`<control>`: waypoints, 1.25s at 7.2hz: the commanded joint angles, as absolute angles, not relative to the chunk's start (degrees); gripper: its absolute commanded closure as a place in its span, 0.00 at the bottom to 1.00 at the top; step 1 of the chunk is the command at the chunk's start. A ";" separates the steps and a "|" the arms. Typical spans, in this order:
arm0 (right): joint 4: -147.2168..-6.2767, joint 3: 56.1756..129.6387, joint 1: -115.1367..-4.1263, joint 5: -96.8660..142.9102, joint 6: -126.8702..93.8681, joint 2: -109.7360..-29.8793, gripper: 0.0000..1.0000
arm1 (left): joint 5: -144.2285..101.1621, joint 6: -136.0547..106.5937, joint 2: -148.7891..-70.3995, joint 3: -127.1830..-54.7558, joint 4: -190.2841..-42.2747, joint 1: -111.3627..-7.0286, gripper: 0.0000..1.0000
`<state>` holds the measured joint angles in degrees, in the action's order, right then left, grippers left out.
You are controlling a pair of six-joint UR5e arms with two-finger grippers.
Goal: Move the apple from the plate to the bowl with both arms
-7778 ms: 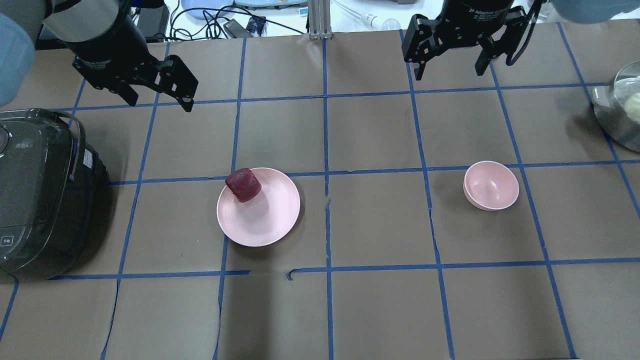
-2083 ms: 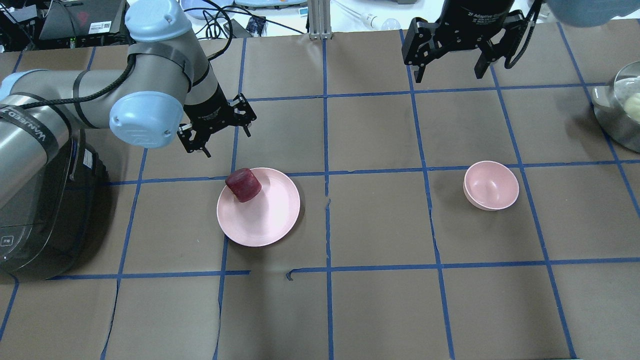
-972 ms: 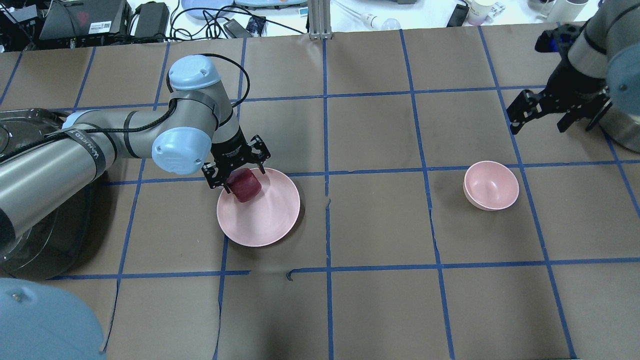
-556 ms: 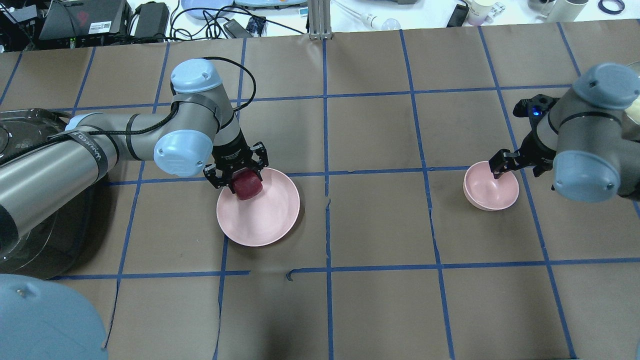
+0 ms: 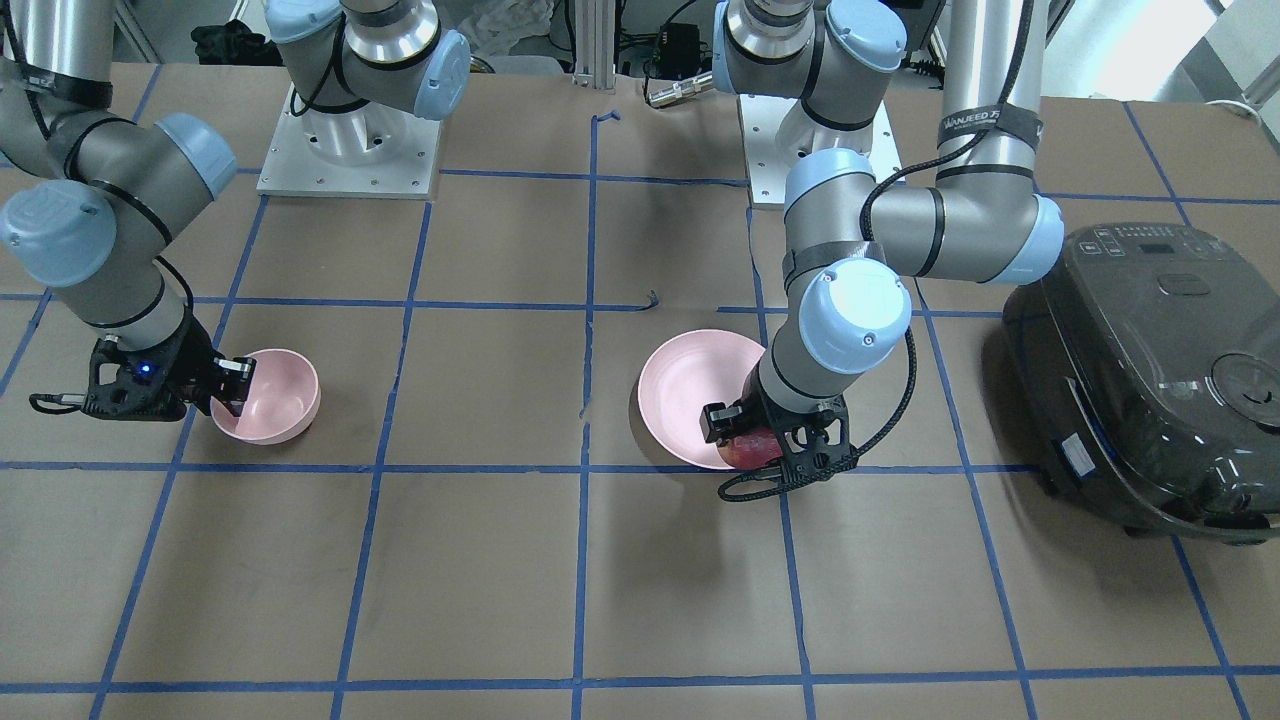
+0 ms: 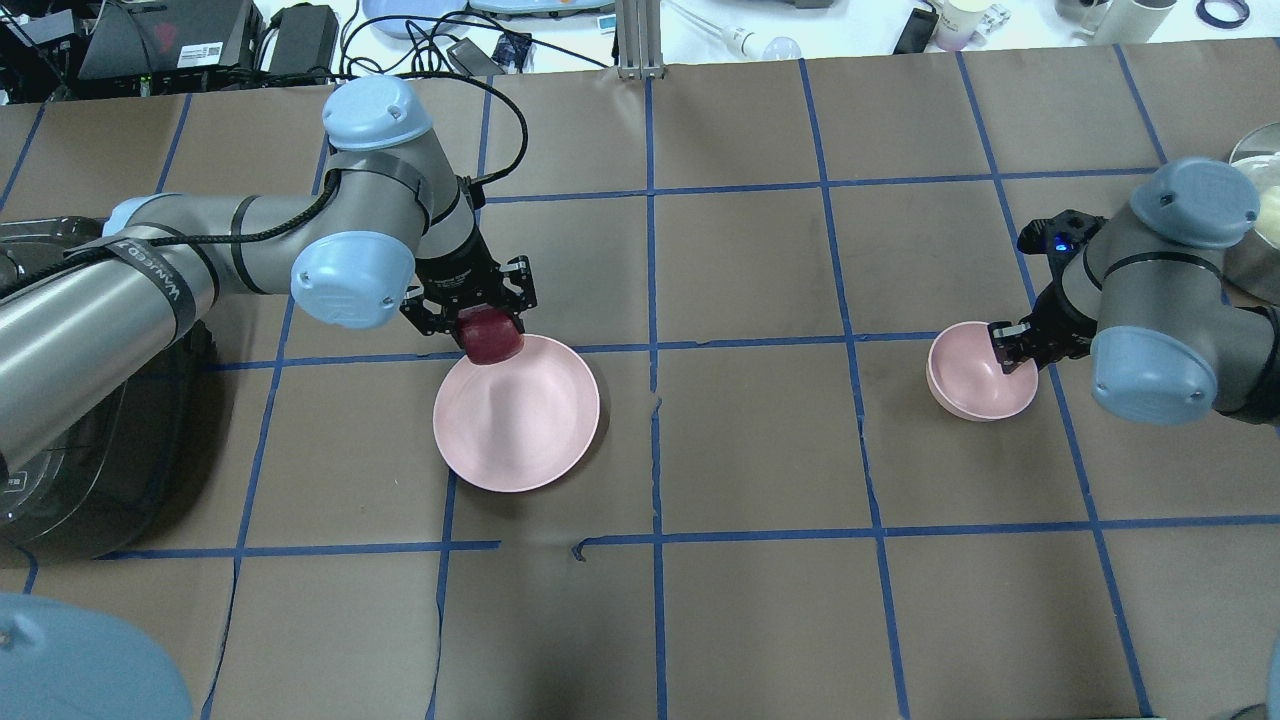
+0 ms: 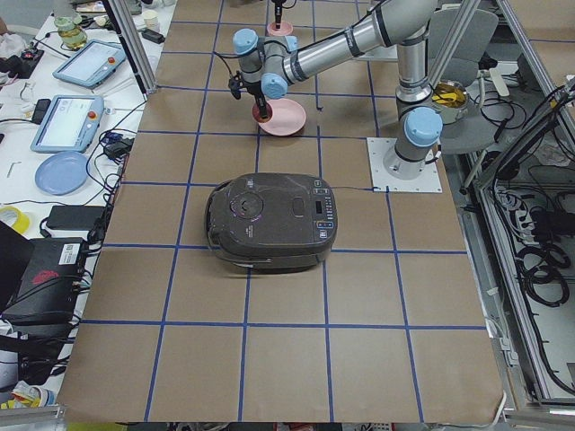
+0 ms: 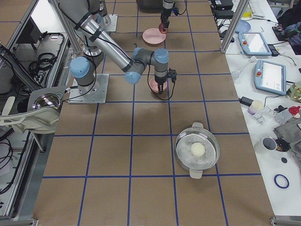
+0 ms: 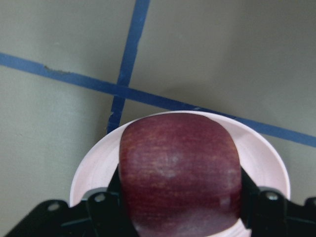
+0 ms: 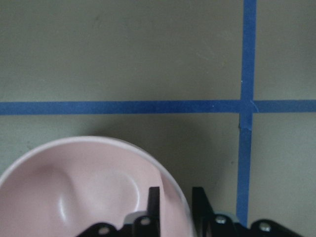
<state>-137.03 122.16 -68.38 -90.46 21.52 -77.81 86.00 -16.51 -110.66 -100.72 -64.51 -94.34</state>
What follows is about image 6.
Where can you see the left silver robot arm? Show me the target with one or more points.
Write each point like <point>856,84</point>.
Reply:
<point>392,232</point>

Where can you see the red apple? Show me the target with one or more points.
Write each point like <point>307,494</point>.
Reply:
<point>489,335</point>

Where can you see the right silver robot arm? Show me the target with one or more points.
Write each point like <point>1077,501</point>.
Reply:
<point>1140,295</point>

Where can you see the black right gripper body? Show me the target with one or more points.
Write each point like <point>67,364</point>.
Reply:
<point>1056,322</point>

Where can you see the pink plate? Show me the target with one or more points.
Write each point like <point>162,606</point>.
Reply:
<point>519,424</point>

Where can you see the steel bowl with yellow items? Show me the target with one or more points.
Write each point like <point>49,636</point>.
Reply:
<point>1252,264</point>

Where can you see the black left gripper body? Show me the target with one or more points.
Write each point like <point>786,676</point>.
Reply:
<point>452,280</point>

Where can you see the black power adapter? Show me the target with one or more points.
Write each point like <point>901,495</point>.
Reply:
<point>305,36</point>

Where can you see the black computer box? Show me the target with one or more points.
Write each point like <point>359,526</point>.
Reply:
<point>166,39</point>

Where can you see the aluminium frame post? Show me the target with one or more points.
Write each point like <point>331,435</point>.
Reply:
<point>637,38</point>

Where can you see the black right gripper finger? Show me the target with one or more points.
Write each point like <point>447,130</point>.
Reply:
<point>1015,345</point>

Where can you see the small pink bowl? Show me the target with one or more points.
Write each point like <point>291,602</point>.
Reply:
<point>966,379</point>

